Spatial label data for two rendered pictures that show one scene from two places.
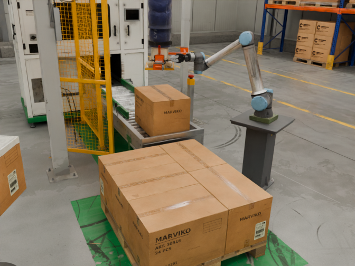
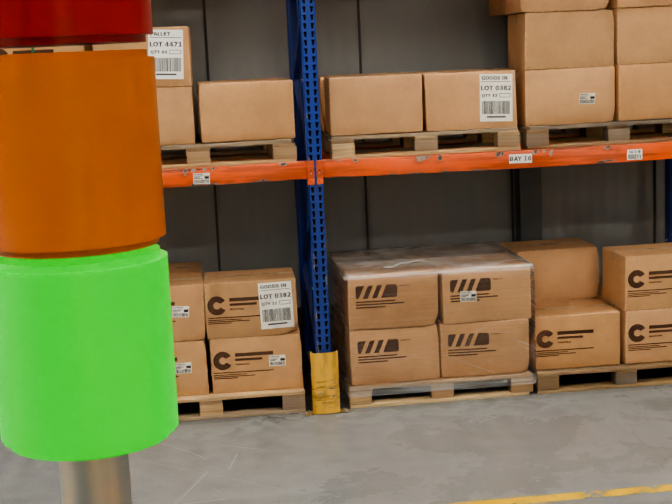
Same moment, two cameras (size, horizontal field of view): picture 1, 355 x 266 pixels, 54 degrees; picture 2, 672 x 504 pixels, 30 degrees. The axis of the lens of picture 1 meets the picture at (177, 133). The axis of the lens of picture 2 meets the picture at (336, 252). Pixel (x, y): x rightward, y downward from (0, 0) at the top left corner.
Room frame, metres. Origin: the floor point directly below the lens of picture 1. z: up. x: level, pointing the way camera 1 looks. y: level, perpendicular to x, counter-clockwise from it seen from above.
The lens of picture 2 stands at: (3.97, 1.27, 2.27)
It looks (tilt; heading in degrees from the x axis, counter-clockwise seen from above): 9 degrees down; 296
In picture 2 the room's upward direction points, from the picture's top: 3 degrees counter-clockwise
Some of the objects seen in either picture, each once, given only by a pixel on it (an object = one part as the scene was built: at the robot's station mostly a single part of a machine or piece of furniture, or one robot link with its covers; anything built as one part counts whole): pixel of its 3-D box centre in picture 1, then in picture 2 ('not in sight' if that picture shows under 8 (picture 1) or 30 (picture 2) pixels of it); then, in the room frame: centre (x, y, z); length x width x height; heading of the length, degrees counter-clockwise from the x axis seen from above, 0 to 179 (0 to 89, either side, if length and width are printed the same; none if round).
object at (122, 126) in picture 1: (109, 113); not in sight; (4.16, 0.87, 0.50); 2.31 x 0.05 x 0.19; 27
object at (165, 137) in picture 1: (173, 135); not in sight; (3.27, 0.04, 0.58); 0.70 x 0.03 x 0.06; 117
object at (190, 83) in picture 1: (189, 119); not in sight; (4.01, -0.14, 0.50); 0.07 x 0.07 x 1.00; 27
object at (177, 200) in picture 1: (176, 195); not in sight; (2.54, 0.00, 0.34); 1.20 x 1.00 x 0.40; 27
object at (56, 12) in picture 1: (56, 24); not in sight; (3.51, 1.19, 1.62); 0.20 x 0.05 x 0.30; 27
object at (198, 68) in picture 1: (198, 67); not in sight; (3.52, -0.19, 1.23); 0.12 x 0.09 x 0.12; 155
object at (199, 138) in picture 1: (173, 145); not in sight; (3.27, 0.04, 0.47); 0.70 x 0.03 x 0.15; 117
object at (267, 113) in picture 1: (263, 110); not in sight; (3.38, -0.87, 0.84); 0.19 x 0.19 x 0.10
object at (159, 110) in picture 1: (160, 110); not in sight; (3.57, 0.18, 0.75); 0.60 x 0.40 x 0.40; 25
